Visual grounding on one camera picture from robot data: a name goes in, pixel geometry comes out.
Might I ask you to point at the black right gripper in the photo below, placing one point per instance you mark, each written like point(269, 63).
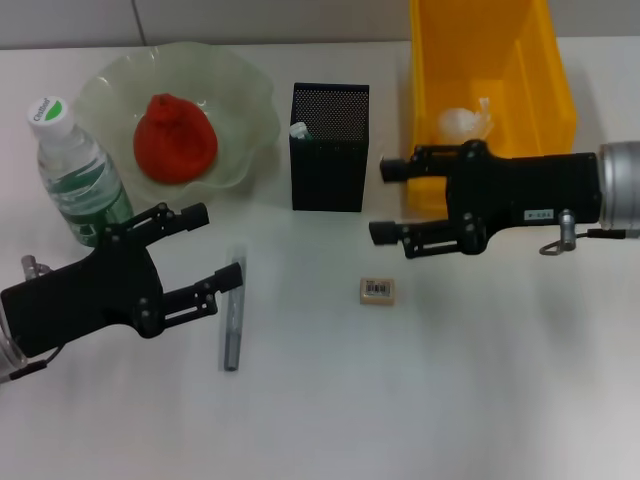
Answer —
point(525, 190)

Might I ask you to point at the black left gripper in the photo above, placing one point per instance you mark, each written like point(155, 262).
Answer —
point(85, 300)

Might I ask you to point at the beige eraser with barcode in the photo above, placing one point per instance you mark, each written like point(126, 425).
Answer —
point(376, 292)

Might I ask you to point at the grey metallic pen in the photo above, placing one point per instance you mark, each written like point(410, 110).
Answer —
point(232, 345)

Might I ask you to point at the white paper ball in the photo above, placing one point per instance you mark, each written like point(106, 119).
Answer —
point(460, 122)

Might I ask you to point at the red-orange soft orange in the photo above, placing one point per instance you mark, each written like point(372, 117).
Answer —
point(175, 145)

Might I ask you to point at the mint green utility knife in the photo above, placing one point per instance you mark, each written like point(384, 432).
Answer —
point(299, 131)

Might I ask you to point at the clear bottle with green label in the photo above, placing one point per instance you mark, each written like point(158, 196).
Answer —
point(80, 165)

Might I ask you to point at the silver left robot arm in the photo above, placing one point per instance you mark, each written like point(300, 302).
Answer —
point(7, 355)

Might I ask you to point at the black mesh pen holder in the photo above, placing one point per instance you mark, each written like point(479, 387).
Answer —
point(327, 170)

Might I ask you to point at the pale green glass fruit plate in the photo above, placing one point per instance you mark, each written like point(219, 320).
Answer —
point(240, 100)

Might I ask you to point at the yellow plastic bin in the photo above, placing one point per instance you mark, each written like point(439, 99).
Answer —
point(540, 75)

